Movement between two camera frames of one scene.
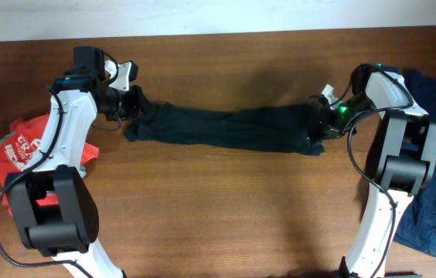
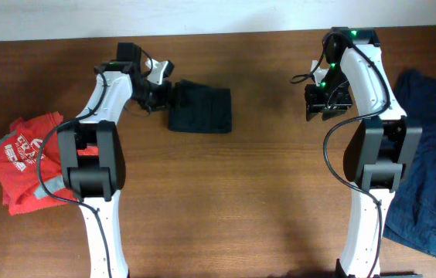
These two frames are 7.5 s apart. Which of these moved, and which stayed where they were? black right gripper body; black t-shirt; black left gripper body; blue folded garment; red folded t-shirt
Moved: black right gripper body; black left gripper body; black t-shirt
Stayed: red folded t-shirt; blue folded garment
